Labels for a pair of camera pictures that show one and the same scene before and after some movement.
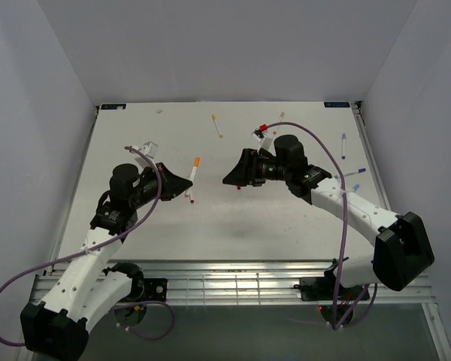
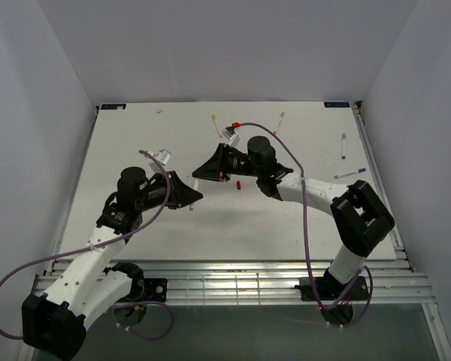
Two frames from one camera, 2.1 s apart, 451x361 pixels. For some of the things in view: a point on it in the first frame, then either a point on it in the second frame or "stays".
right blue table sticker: x=337 y=104 stays
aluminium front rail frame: x=259 y=283 stays
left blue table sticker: x=113 y=106 stays
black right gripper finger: x=243 y=174 -> x=213 y=168
